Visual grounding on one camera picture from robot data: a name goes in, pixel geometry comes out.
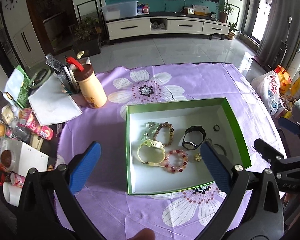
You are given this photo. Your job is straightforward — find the thin dark bangle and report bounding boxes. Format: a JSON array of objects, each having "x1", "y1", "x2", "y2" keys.
[{"x1": 205, "y1": 138, "x2": 227, "y2": 156}]

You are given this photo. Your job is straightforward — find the red pink bead bracelet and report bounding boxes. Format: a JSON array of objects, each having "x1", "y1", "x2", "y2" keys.
[{"x1": 165, "y1": 149, "x2": 190, "y2": 174}]

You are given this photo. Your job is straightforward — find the pink crystal bead bracelet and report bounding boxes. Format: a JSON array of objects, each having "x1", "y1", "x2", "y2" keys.
[{"x1": 163, "y1": 163, "x2": 186, "y2": 175}]

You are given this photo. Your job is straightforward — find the person's left hand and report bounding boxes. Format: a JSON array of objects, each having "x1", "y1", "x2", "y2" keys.
[{"x1": 127, "y1": 228, "x2": 155, "y2": 240}]

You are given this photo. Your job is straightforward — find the gold flower brooch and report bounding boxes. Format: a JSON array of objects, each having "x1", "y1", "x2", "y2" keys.
[{"x1": 194, "y1": 153, "x2": 202, "y2": 162}]

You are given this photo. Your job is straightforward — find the black wrist watch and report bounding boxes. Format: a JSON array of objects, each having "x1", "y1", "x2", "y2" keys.
[{"x1": 182, "y1": 126, "x2": 206, "y2": 150}]

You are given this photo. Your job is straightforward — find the white printed plastic bag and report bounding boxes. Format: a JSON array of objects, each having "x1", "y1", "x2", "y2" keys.
[{"x1": 251, "y1": 70, "x2": 282, "y2": 115}]

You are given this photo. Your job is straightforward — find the purple floral tablecloth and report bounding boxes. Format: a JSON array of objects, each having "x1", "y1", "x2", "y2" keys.
[{"x1": 58, "y1": 63, "x2": 284, "y2": 239}]

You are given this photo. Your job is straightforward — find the green white open box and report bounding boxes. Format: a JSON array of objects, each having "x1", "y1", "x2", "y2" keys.
[{"x1": 126, "y1": 98, "x2": 251, "y2": 195}]

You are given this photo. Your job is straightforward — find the yellow wrist watch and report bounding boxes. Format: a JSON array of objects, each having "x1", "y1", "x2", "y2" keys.
[{"x1": 136, "y1": 139, "x2": 166, "y2": 167}]

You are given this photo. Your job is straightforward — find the white paper sheet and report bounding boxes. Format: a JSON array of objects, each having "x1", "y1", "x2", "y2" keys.
[{"x1": 29, "y1": 74, "x2": 82, "y2": 126}]

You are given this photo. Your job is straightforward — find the pink snack packet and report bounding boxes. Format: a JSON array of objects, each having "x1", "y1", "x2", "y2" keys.
[{"x1": 19, "y1": 108, "x2": 53, "y2": 141}]

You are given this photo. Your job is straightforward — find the beige bottle brown cap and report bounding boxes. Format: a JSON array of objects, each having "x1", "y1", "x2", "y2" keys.
[{"x1": 74, "y1": 64, "x2": 107, "y2": 108}]

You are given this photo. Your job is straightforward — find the grey curtain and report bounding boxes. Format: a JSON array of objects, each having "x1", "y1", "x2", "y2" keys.
[{"x1": 256, "y1": 0, "x2": 300, "y2": 70}]

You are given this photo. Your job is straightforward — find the remote control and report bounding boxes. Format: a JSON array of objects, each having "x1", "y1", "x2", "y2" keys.
[{"x1": 45, "y1": 54, "x2": 65, "y2": 73}]

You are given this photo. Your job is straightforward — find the potted green plant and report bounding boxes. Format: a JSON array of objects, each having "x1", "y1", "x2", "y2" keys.
[{"x1": 73, "y1": 17, "x2": 102, "y2": 56}]

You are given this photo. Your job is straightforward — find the white tv cabinet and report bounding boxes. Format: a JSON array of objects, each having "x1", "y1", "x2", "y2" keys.
[{"x1": 107, "y1": 16, "x2": 230, "y2": 40}]

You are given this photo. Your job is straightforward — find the clear plastic storage bin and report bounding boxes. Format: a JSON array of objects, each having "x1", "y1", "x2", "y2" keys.
[{"x1": 101, "y1": 1, "x2": 138, "y2": 22}]

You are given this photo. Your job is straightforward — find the brown bead bracelet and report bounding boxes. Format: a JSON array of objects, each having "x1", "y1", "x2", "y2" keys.
[{"x1": 153, "y1": 121, "x2": 175, "y2": 147}]

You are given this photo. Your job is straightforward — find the green jade bracelet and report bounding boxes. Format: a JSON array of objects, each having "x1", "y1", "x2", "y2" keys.
[{"x1": 141, "y1": 121, "x2": 159, "y2": 143}]

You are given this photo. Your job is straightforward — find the red handled scissors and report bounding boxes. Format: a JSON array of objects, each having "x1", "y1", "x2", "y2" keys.
[{"x1": 66, "y1": 57, "x2": 84, "y2": 72}]

